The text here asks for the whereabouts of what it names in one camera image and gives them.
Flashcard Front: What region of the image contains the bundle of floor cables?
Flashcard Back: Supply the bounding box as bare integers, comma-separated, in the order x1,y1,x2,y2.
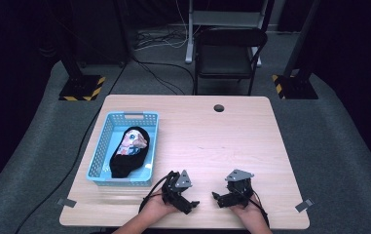
133,28,189,53

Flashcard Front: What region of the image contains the person's left hand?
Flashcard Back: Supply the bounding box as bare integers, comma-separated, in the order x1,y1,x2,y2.
139,194,179,223

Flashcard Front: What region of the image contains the white metal stand frame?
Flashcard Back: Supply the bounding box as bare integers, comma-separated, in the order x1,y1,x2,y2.
185,0,270,68

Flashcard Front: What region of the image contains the grey floor carpet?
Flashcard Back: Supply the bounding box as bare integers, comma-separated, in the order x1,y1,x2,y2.
0,30,371,234

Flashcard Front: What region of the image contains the black stand with striped base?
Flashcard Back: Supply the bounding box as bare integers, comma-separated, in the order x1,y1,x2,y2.
272,0,322,100
51,0,107,102

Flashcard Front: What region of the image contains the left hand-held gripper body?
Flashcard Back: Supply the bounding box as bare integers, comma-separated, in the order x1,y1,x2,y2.
161,169,194,205

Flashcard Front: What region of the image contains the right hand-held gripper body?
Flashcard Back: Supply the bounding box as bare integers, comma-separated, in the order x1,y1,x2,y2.
224,169,255,208

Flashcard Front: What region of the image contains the black folding chair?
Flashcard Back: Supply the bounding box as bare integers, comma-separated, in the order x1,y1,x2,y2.
192,26,269,97

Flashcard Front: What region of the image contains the thin black floor cable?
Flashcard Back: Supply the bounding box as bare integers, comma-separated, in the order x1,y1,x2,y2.
130,58,197,96

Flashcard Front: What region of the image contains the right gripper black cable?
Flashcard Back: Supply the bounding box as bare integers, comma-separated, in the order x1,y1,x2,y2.
247,193,271,228

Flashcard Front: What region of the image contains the dark cabinet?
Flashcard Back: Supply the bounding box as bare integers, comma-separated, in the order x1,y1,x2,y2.
72,0,132,67

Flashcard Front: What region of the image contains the person's right hand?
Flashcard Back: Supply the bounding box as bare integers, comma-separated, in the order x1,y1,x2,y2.
230,196,267,227

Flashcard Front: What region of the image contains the grey tape piece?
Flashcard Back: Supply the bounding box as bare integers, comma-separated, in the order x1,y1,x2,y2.
56,197,78,209
294,198,315,214

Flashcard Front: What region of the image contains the long black floor cable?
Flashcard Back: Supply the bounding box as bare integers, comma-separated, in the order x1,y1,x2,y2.
13,62,129,234

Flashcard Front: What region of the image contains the blue plastic basket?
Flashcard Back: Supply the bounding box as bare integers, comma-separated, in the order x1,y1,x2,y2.
86,110,160,188

